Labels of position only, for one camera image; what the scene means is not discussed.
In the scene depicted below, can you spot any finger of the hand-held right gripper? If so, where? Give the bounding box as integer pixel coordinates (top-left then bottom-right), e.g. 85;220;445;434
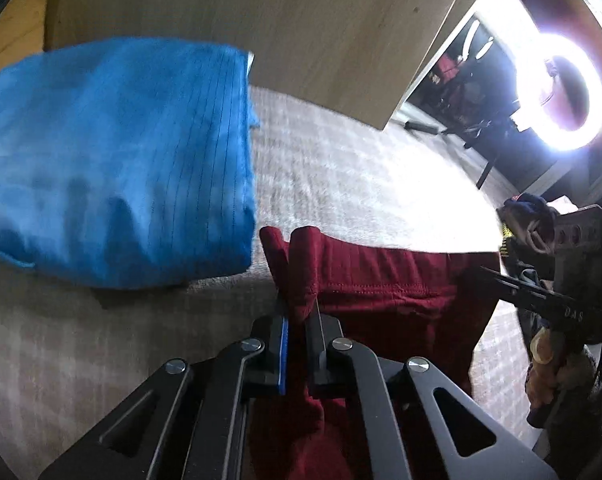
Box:
480;265;562;312

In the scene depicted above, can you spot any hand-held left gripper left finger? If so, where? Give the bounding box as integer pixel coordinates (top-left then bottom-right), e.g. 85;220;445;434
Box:
38;315;289;480

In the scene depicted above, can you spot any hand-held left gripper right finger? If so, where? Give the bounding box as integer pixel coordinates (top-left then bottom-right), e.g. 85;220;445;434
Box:
305;316;558;480

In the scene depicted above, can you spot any dark red garment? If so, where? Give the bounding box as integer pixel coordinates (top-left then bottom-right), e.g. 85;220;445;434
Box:
248;226;503;480

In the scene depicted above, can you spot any person's right hand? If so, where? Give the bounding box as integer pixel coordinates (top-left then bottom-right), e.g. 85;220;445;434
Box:
525;327;590;429

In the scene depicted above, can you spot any black tripod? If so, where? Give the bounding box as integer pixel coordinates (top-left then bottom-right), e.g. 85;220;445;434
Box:
475;110;522;191

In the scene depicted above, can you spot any blue folded cloth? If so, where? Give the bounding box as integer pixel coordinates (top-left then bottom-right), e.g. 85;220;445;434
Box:
0;36;262;292

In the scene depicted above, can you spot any light wooden board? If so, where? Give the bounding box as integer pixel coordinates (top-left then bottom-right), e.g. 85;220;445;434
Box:
46;0;478;132

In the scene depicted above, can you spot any ring light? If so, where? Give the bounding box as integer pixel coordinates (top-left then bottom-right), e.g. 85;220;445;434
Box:
515;33;602;152

